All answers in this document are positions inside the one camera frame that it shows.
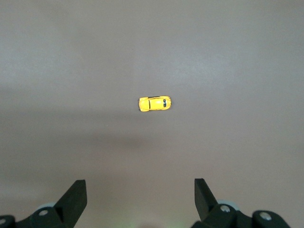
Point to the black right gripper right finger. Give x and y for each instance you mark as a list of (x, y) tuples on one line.
[(204, 202)]

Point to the yellow beetle toy car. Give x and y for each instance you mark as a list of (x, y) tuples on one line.
[(154, 103)]

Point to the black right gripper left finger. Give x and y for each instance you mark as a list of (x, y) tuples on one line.
[(71, 202)]

